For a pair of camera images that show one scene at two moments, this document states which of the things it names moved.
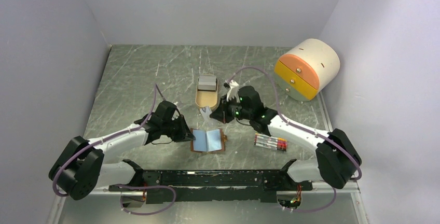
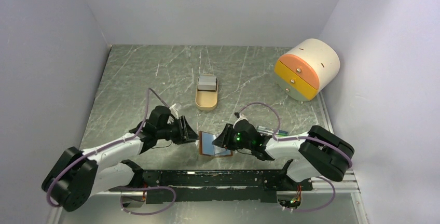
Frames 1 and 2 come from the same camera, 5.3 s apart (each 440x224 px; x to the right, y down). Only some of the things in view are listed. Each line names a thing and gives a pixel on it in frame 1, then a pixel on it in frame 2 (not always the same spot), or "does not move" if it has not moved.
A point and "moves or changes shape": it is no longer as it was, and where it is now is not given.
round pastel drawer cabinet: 307,68 does not move
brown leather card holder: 208,140 moves or changes shape
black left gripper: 184,133 does not move
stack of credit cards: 207,82 does not move
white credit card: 206,112 to 219,150
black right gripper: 221,113 to 224,139
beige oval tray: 207,98 does not move
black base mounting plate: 164,186 does not move
